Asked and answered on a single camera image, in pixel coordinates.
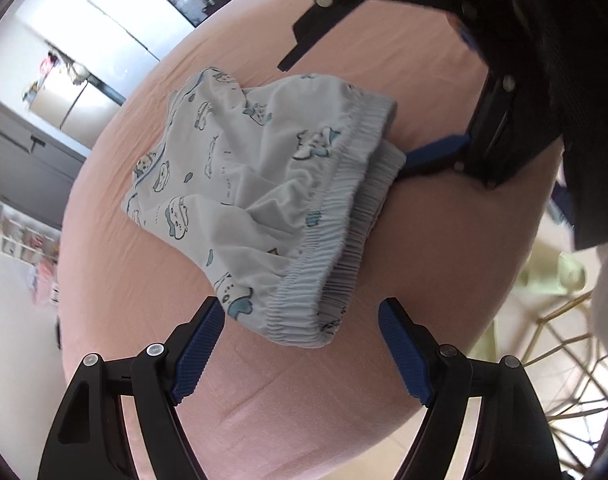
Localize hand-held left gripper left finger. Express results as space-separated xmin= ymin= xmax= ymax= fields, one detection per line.
xmin=36 ymin=296 xmax=226 ymax=480

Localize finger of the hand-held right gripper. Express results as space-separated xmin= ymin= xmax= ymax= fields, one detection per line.
xmin=398 ymin=60 xmax=567 ymax=192
xmin=276 ymin=0 xmax=485 ymax=73

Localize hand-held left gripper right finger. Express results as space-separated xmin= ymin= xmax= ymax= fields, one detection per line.
xmin=378 ymin=297 xmax=562 ymax=480

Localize blue printed pajama pants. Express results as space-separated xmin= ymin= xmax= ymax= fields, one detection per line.
xmin=121 ymin=65 xmax=407 ymax=348

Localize bed with pink sheet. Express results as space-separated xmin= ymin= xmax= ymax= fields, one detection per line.
xmin=54 ymin=0 xmax=567 ymax=480

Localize green slipper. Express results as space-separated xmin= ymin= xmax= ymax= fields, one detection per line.
xmin=519 ymin=252 xmax=587 ymax=296

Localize white wardrobe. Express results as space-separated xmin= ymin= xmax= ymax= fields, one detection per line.
xmin=14 ymin=0 xmax=195 ymax=91

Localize white shelf rack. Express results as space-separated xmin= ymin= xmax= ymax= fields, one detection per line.
xmin=0 ymin=200 xmax=62 ymax=306

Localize beige handbag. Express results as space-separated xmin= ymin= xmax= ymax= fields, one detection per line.
xmin=66 ymin=57 xmax=92 ymax=86

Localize silver refrigerator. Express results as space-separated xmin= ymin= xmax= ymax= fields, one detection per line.
xmin=29 ymin=67 xmax=115 ymax=131

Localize grey door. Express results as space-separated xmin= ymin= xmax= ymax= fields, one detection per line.
xmin=0 ymin=92 xmax=92 ymax=226

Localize gold wire frame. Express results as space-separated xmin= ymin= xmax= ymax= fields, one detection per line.
xmin=524 ymin=290 xmax=608 ymax=476

